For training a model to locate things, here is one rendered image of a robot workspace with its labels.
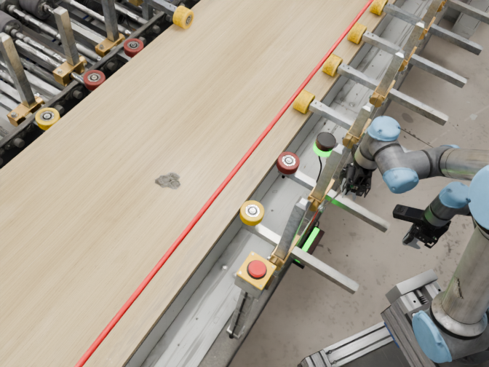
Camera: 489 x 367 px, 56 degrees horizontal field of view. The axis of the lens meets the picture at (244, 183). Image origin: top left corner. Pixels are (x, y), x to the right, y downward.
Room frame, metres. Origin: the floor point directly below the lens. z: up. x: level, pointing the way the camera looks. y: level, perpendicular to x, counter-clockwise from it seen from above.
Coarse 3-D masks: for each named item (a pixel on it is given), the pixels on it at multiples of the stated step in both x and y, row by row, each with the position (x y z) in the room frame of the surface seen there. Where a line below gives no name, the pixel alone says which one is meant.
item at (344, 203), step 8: (288, 176) 0.97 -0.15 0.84; (296, 176) 0.96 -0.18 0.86; (304, 176) 0.97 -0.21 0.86; (304, 184) 0.94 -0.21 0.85; (312, 184) 0.94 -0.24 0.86; (328, 192) 0.92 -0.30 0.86; (336, 192) 0.93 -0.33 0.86; (328, 200) 0.91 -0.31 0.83; (336, 200) 0.90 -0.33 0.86; (344, 200) 0.90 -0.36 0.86; (344, 208) 0.88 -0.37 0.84; (352, 208) 0.87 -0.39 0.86; (360, 208) 0.88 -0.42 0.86; (360, 216) 0.86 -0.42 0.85; (368, 216) 0.86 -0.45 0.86; (376, 216) 0.86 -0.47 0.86; (376, 224) 0.84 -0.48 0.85; (384, 224) 0.84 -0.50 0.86; (384, 232) 0.82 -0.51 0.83
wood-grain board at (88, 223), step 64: (256, 0) 1.85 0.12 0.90; (320, 0) 1.95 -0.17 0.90; (128, 64) 1.29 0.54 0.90; (192, 64) 1.37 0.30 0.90; (256, 64) 1.44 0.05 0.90; (64, 128) 0.93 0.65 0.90; (128, 128) 0.99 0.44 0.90; (192, 128) 1.05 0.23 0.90; (256, 128) 1.11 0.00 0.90; (0, 192) 0.64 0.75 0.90; (64, 192) 0.68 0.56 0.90; (128, 192) 0.73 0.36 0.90; (192, 192) 0.78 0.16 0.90; (0, 256) 0.44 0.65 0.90; (64, 256) 0.48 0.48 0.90; (128, 256) 0.52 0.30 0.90; (192, 256) 0.56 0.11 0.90; (0, 320) 0.26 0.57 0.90; (64, 320) 0.30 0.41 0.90; (128, 320) 0.33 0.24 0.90
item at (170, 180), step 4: (172, 172) 0.84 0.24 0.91; (160, 176) 0.81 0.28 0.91; (164, 176) 0.81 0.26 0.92; (168, 176) 0.82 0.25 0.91; (172, 176) 0.82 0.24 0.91; (176, 176) 0.83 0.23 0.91; (156, 180) 0.79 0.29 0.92; (160, 180) 0.80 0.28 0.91; (164, 180) 0.80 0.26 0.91; (168, 180) 0.80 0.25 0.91; (172, 180) 0.80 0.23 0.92; (176, 180) 0.81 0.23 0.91; (160, 184) 0.78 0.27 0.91; (164, 184) 0.78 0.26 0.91; (168, 184) 0.79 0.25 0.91; (172, 184) 0.79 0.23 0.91; (176, 184) 0.79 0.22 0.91; (180, 184) 0.80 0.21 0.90; (172, 188) 0.78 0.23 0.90; (176, 188) 0.78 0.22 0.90
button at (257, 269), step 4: (256, 260) 0.44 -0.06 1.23; (252, 264) 0.43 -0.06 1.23; (256, 264) 0.43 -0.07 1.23; (260, 264) 0.43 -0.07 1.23; (264, 264) 0.44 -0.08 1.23; (248, 268) 0.42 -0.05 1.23; (252, 268) 0.42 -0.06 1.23; (256, 268) 0.42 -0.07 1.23; (260, 268) 0.43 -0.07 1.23; (264, 268) 0.43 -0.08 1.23; (252, 272) 0.41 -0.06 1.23; (256, 272) 0.41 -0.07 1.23; (260, 272) 0.41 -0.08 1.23; (264, 272) 0.42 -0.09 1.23; (256, 276) 0.41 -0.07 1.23; (260, 276) 0.41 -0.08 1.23
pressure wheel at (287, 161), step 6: (282, 156) 1.00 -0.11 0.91; (288, 156) 1.01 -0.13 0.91; (294, 156) 1.01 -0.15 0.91; (282, 162) 0.97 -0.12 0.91; (288, 162) 0.98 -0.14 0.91; (294, 162) 0.99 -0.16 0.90; (282, 168) 0.95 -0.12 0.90; (288, 168) 0.95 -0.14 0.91; (294, 168) 0.96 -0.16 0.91; (288, 174) 0.95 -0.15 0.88
